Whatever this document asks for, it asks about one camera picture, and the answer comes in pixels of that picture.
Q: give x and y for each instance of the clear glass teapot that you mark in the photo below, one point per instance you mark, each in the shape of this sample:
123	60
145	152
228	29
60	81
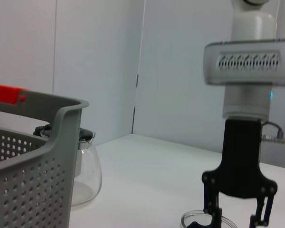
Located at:
88	175

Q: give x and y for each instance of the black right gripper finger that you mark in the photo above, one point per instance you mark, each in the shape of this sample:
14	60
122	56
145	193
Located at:
211	199
263	213

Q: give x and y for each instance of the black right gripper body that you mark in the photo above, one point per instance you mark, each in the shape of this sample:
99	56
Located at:
242	166

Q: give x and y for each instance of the glass teacup with black holder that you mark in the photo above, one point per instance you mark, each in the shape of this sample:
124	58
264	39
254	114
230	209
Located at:
197	224

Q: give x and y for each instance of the black teapot lid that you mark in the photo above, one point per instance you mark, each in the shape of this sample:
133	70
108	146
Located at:
85	135

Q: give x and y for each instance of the grey perforated storage bin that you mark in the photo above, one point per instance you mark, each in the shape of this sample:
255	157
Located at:
38	166

